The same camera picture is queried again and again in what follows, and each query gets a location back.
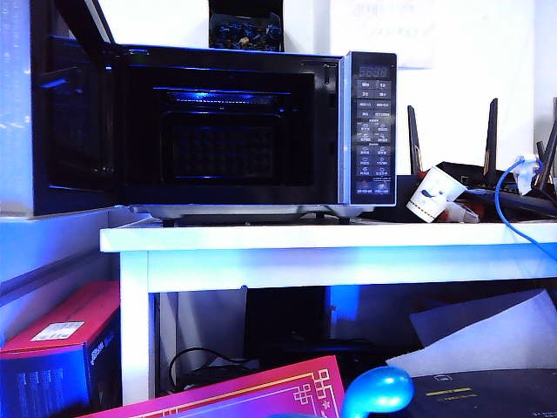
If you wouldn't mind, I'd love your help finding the black rectangular box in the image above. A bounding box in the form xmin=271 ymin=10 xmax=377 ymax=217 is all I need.
xmin=242 ymin=285 xmax=328 ymax=345

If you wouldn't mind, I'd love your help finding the handwritten lavender paper notice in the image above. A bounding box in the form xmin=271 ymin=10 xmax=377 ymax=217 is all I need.
xmin=329 ymin=0 xmax=436 ymax=71

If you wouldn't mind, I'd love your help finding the white paper sheet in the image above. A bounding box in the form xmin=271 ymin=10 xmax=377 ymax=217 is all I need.
xmin=385 ymin=287 xmax=557 ymax=379

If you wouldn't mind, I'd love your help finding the grey framed office partition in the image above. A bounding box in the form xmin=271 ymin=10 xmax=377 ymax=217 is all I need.
xmin=0 ymin=215 xmax=121 ymax=345

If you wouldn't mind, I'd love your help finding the white paper cup blue print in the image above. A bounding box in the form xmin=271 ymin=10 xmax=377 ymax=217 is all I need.
xmin=405 ymin=165 xmax=466 ymax=224

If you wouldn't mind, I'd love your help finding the white cable tag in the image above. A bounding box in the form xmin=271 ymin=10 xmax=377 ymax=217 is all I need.
xmin=513 ymin=153 xmax=543 ymax=195

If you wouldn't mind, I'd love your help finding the black power cable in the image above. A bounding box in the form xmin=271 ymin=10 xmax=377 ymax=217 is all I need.
xmin=167 ymin=347 xmax=262 ymax=393

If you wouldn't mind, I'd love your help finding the pink box with gold pattern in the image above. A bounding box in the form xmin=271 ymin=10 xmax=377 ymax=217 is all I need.
xmin=80 ymin=354 xmax=347 ymax=418

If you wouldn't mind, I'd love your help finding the black glass microwave door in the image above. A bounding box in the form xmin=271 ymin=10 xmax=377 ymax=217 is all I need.
xmin=0 ymin=0 xmax=121 ymax=221

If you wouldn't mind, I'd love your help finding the white table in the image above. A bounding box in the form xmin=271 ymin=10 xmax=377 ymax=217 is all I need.
xmin=98 ymin=219 xmax=557 ymax=406

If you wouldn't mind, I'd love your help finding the black box with yellow label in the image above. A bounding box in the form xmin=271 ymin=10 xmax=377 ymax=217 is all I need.
xmin=404 ymin=367 xmax=557 ymax=418

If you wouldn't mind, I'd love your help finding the blue ethernet cable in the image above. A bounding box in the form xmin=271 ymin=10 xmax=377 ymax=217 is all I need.
xmin=493 ymin=156 xmax=557 ymax=263

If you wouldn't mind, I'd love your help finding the small white orange object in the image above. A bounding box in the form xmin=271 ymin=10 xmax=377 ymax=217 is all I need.
xmin=439 ymin=201 xmax=485 ymax=222

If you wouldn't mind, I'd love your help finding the glossy blue rounded knob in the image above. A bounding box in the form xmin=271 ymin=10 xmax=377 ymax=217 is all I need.
xmin=339 ymin=365 xmax=414 ymax=418

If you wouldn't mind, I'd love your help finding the black router with antennas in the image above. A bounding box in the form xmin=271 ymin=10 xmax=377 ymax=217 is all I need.
xmin=373 ymin=98 xmax=557 ymax=224

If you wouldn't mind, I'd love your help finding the dark box of blue-wrapped candies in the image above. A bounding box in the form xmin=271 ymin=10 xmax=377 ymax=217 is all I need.
xmin=208 ymin=0 xmax=286 ymax=53

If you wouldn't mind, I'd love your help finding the black silver microwave oven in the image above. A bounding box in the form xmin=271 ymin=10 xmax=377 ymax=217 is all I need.
xmin=113 ymin=43 xmax=398 ymax=226

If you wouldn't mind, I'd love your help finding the red blue cardboard box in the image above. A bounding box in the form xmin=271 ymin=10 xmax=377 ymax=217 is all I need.
xmin=0 ymin=280 xmax=123 ymax=418

